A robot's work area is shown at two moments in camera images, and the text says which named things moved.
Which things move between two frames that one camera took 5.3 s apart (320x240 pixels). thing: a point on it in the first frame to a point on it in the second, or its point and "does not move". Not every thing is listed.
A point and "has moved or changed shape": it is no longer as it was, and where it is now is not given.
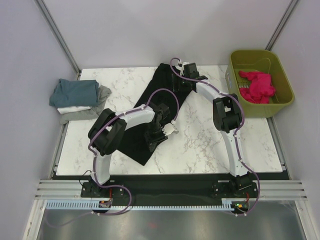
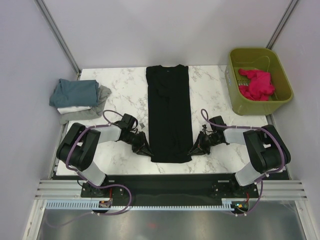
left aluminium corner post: (51, 20) does not move
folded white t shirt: (62, 110) does not move
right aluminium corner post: (281, 24) does not move
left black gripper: (153, 142) to (145, 149)
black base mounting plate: (171, 190) does not move
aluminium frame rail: (267, 189) does not move
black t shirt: (167, 103) has moved or changed shape
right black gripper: (175, 79) to (196, 151)
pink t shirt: (260, 89) does not move
